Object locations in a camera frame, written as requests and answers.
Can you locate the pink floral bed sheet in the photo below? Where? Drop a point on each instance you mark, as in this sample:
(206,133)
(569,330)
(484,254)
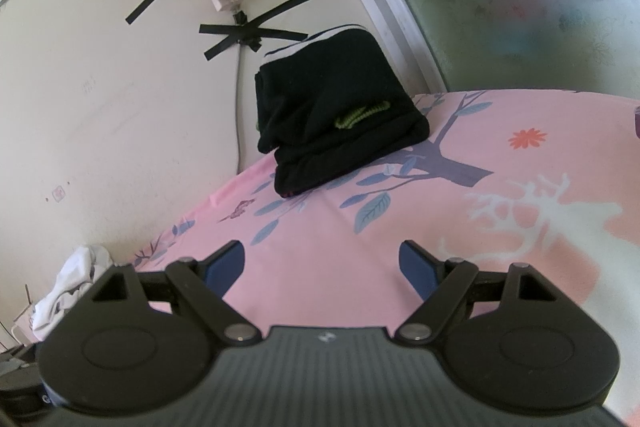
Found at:
(500,187)

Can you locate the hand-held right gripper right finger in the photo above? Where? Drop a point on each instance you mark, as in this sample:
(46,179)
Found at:
(419,269)

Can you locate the white clothes pile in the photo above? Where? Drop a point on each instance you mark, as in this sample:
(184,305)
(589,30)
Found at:
(75,272)

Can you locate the small pink wall plate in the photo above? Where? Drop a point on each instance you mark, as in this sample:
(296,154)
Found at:
(59,193)

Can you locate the navy garment with white stripes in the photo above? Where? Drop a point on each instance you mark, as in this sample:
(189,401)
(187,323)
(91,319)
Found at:
(330,92)

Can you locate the frosted glass sliding door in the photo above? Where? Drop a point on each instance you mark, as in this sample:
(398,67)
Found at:
(500,7)

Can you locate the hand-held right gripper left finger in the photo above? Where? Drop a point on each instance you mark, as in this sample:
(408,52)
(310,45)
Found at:
(225,268)

